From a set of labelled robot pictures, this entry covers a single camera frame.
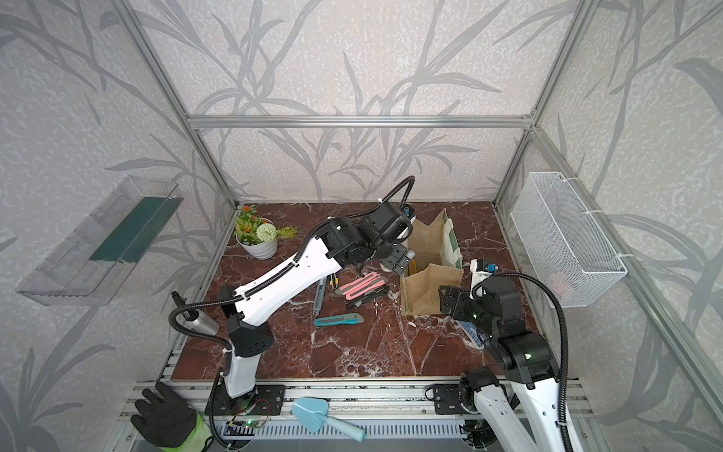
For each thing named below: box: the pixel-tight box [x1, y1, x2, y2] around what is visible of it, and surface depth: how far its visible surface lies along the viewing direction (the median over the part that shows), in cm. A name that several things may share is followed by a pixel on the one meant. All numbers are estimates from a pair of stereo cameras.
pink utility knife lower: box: [345, 279, 386, 301], surface depth 96 cm
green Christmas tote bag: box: [400, 209, 465, 317], surface depth 82 cm
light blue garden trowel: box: [291, 396, 367, 443], surface depth 72 cm
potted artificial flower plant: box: [233, 205, 298, 260], surface depth 96 cm
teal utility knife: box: [313, 312, 366, 327], surface depth 89 cm
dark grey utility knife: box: [345, 285, 389, 308], surface depth 94 cm
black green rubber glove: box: [130, 382, 212, 452], surface depth 71 cm
